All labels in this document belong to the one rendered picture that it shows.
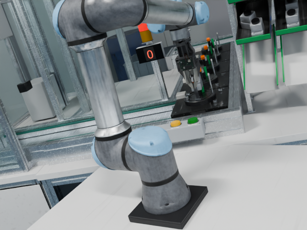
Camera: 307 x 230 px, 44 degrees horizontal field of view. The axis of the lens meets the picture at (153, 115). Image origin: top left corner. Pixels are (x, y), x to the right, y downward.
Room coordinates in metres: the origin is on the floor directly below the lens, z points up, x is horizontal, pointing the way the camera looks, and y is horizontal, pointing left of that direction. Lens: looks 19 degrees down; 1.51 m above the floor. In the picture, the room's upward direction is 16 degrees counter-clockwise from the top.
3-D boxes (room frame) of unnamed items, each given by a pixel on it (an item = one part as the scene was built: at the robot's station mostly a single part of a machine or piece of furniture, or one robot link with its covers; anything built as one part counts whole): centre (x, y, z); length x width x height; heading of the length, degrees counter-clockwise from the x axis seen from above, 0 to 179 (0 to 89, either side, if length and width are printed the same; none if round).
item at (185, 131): (1.42, -0.07, 0.93); 0.21 x 0.07 x 0.06; 73
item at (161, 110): (1.71, 0.06, 0.91); 0.84 x 0.28 x 0.10; 73
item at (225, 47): (2.55, -0.50, 1.01); 0.24 x 0.24 x 0.13; 73
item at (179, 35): (1.50, -0.19, 1.29); 0.08 x 0.08 x 0.05
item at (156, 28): (1.42, -0.14, 1.36); 0.11 x 0.11 x 0.08; 50
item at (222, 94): (1.60, -0.22, 0.96); 0.24 x 0.24 x 0.02; 73
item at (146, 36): (1.77, -0.07, 1.29); 0.05 x 0.05 x 0.05
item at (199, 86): (1.61, -0.22, 1.06); 0.08 x 0.04 x 0.07; 163
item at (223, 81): (1.85, -0.29, 1.01); 0.24 x 0.24 x 0.13; 73
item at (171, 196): (1.03, 0.03, 0.93); 0.15 x 0.15 x 0.10
